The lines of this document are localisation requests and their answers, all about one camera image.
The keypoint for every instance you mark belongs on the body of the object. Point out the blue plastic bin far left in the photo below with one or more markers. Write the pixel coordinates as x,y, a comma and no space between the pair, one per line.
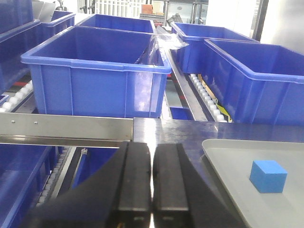
23,25

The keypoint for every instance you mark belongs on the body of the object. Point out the blue plastic bin lower shelf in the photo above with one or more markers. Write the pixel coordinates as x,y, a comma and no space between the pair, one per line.
24,170

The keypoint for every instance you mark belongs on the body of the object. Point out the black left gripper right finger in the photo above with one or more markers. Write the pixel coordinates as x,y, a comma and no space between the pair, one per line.
181,198

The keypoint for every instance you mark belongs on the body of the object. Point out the blue plastic bin rear left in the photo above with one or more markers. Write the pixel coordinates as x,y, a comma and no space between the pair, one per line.
119,23

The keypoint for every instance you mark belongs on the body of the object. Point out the white roller conveyor rail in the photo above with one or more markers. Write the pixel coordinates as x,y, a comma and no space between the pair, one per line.
206,98

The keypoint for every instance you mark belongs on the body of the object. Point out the blue plastic bin rear right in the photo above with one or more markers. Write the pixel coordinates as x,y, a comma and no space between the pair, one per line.
191,57

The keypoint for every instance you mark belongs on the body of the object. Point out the blue foam cube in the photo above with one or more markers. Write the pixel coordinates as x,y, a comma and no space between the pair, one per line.
268,176

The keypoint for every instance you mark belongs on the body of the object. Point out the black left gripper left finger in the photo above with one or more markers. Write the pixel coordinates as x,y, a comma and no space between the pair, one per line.
117,195

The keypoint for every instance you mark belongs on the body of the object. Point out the blue plastic bin front right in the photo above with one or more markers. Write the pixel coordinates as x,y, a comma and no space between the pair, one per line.
256,83

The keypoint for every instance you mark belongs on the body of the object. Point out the grey metal tray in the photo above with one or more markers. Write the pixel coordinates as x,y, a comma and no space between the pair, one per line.
232,161

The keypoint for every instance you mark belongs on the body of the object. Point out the blue plastic bin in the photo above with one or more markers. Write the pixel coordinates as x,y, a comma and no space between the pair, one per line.
256,83
86,71
191,57
23,25
119,23

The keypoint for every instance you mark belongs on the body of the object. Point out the blue plastic bin front left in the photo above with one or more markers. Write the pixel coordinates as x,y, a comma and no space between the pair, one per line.
86,71

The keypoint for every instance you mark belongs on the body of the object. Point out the clear plastic bag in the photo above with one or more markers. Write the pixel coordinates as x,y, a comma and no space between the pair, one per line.
161,39

